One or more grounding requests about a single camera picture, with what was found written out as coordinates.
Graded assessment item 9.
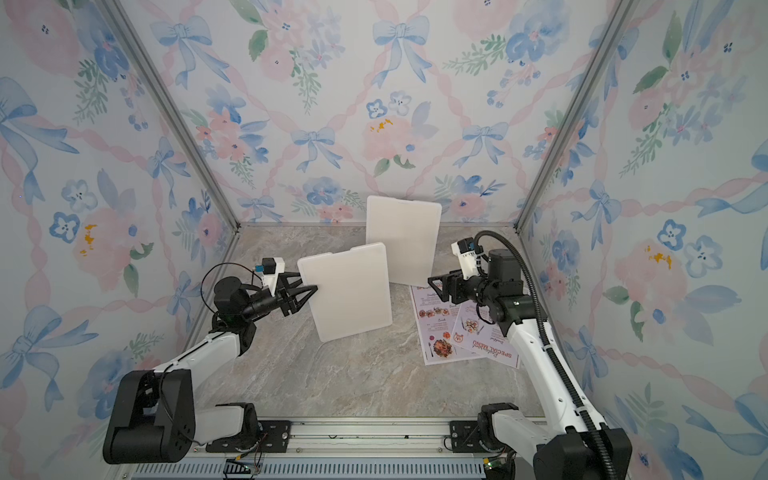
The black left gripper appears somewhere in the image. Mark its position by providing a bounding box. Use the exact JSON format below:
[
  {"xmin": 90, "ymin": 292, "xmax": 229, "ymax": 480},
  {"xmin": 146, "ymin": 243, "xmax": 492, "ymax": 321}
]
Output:
[{"xmin": 244, "ymin": 274, "xmax": 318, "ymax": 323}]

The white narrow rack front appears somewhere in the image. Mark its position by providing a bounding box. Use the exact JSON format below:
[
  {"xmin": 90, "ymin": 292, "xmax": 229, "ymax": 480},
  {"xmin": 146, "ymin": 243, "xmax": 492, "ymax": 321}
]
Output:
[{"xmin": 297, "ymin": 242, "xmax": 393, "ymax": 343}]

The white narrow rack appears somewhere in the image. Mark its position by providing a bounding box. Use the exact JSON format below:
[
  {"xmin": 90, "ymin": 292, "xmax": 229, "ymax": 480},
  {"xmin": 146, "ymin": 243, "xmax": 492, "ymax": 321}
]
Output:
[
  {"xmin": 297, "ymin": 242, "xmax": 393, "ymax": 343},
  {"xmin": 366, "ymin": 196, "xmax": 442, "ymax": 287}
]

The restaurant special menu sheet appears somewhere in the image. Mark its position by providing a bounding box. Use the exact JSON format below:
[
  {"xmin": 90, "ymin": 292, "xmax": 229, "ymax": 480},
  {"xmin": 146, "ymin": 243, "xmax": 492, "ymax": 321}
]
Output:
[{"xmin": 452, "ymin": 301, "xmax": 520, "ymax": 368}]

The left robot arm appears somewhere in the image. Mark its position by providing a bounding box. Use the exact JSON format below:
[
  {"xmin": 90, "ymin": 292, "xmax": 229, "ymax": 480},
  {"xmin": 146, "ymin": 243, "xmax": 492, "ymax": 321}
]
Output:
[{"xmin": 102, "ymin": 272, "xmax": 318, "ymax": 465}]

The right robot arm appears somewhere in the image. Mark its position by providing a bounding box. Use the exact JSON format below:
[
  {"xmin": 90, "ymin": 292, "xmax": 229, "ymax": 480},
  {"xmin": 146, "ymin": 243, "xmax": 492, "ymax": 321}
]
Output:
[{"xmin": 428, "ymin": 239, "xmax": 632, "ymax": 479}]

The white narrow rack rear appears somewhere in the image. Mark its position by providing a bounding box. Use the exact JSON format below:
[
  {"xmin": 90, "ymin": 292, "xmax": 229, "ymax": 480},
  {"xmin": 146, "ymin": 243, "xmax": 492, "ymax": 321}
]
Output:
[{"xmin": 366, "ymin": 196, "xmax": 442, "ymax": 287}]

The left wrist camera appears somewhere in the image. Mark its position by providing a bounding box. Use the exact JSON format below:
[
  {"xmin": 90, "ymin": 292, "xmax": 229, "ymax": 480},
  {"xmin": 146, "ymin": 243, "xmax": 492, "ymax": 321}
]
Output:
[{"xmin": 254, "ymin": 257, "xmax": 285, "ymax": 295}]

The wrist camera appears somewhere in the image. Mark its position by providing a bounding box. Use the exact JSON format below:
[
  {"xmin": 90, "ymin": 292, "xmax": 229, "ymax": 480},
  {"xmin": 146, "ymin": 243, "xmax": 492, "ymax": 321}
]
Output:
[
  {"xmin": 451, "ymin": 238, "xmax": 482, "ymax": 280},
  {"xmin": 254, "ymin": 257, "xmax": 285, "ymax": 295}
]

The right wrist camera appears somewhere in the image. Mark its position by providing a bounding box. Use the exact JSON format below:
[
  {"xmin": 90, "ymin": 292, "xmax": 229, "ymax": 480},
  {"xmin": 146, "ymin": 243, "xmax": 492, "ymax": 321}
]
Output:
[{"xmin": 451, "ymin": 238, "xmax": 482, "ymax": 280}]

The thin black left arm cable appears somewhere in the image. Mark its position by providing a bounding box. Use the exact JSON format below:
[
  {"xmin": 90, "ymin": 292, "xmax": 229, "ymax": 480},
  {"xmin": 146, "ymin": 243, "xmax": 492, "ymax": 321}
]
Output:
[{"xmin": 199, "ymin": 262, "xmax": 265, "ymax": 319}]

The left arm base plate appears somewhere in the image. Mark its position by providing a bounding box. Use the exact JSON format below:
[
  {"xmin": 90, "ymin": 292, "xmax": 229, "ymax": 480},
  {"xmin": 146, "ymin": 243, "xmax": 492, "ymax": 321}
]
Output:
[{"xmin": 205, "ymin": 420, "xmax": 292, "ymax": 454}]

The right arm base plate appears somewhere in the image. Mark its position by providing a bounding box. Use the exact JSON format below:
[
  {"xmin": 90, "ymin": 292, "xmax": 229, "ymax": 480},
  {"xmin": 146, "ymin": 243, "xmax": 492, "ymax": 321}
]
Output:
[{"xmin": 448, "ymin": 419, "xmax": 535, "ymax": 454}]

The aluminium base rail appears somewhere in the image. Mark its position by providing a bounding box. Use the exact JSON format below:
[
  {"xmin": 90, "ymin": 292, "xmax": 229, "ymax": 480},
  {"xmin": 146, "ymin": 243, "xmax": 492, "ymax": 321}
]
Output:
[{"xmin": 107, "ymin": 417, "xmax": 535, "ymax": 479}]

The black corrugated cable conduit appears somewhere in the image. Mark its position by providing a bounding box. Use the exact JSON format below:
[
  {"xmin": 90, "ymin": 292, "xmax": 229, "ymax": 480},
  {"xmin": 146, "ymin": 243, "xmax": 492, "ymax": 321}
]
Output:
[{"xmin": 472, "ymin": 230, "xmax": 620, "ymax": 480}]

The aluminium frame post left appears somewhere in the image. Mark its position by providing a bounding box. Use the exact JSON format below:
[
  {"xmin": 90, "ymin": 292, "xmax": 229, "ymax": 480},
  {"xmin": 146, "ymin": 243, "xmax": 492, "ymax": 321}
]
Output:
[{"xmin": 95, "ymin": 1, "xmax": 240, "ymax": 232}]

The aluminium frame post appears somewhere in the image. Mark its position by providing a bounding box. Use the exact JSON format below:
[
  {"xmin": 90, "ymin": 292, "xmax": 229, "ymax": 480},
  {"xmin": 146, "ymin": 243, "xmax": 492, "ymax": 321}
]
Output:
[
  {"xmin": 515, "ymin": 0, "xmax": 637, "ymax": 235},
  {"xmin": 95, "ymin": 1, "xmax": 240, "ymax": 232}
]

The aluminium frame post right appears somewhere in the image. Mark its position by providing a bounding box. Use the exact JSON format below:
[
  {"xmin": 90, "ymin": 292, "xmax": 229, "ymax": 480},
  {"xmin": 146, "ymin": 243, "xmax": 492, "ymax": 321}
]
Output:
[{"xmin": 515, "ymin": 0, "xmax": 637, "ymax": 235}]

